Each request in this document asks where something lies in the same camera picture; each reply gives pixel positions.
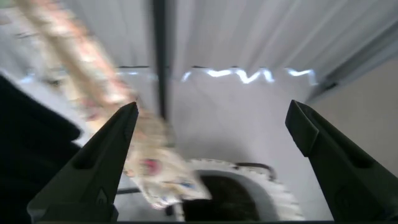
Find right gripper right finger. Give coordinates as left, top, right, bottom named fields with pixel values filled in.
left=285, top=99, right=398, bottom=222

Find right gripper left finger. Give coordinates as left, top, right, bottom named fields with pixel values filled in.
left=27, top=101, right=139, bottom=222

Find cream printed shorts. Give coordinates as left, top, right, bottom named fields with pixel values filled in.
left=12, top=0, right=214, bottom=210

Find white laundry basket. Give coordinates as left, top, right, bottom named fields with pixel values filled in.
left=172, top=157, right=306, bottom=222

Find black clothes rack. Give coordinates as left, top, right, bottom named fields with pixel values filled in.
left=116, top=0, right=175, bottom=217

